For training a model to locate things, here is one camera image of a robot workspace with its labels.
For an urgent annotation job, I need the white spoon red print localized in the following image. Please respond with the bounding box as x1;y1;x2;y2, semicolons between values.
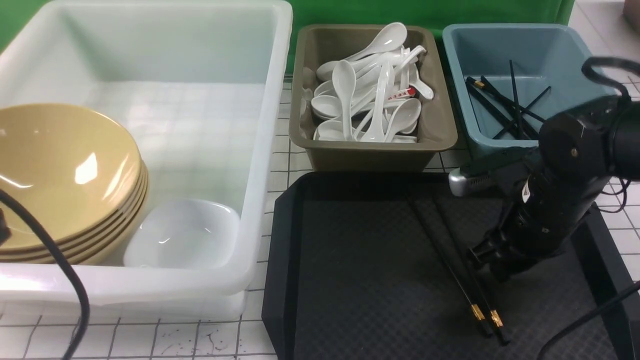
387;86;417;101

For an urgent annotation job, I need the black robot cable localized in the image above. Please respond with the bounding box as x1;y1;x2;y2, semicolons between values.
537;56;640;360
0;189;91;360

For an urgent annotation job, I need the black robot cable right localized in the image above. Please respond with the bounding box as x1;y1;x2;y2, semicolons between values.
537;56;640;360

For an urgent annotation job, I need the white spoon lower right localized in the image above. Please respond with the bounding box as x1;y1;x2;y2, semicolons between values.
384;98;422;142

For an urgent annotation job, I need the white spoon top of pile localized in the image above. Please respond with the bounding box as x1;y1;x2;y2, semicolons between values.
345;22;408;62

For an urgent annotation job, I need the white spoon upright centre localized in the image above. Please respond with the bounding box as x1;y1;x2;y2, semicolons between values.
332;60;357;141

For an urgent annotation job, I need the white dish in bin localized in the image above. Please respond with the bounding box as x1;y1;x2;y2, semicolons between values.
123;198;241;270

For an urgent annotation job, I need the black chopstick long diagonal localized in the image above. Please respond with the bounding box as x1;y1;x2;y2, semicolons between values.
480;76;551;123

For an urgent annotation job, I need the stacked tan bowl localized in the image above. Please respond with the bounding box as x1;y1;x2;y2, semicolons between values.
68;191;149;265
0;172;149;263
0;103;143;241
0;159;147;258

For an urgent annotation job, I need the white spoon left side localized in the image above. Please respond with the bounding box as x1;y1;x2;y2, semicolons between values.
310;95;342;120

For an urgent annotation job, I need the black chopstick upright in bin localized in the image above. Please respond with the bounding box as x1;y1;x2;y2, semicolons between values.
509;59;525;140

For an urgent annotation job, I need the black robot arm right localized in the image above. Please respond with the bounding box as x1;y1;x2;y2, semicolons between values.
460;95;639;281

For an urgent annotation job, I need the black chopstick left in bin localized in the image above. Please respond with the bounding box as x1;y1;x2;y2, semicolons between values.
465;77;522;140

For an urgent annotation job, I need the white spoon long diagonal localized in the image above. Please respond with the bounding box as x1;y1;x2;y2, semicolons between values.
359;61;395;142

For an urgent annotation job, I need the large translucent white bin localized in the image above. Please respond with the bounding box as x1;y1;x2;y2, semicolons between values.
1;0;293;321

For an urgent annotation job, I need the black plastic serving tray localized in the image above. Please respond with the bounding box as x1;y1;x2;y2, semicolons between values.
262;172;633;360

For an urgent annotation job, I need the blue chopstick bin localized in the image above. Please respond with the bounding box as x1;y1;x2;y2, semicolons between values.
442;23;615;158

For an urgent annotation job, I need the black chopstick gold band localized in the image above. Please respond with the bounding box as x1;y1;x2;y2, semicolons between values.
406;196;494;338
433;198;511;347

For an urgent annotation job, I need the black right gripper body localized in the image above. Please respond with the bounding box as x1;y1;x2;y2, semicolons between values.
467;150;611;282

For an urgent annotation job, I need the bottom stacked tan bowl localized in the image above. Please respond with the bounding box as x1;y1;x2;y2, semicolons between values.
68;191;149;265

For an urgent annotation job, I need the black chopstick crossing diagonal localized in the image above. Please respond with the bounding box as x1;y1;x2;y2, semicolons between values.
492;86;552;140

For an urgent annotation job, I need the top stacked tan bowl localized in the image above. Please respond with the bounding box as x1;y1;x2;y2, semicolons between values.
0;103;143;241

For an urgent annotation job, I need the black robot cable left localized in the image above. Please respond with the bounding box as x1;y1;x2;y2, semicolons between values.
0;189;91;360

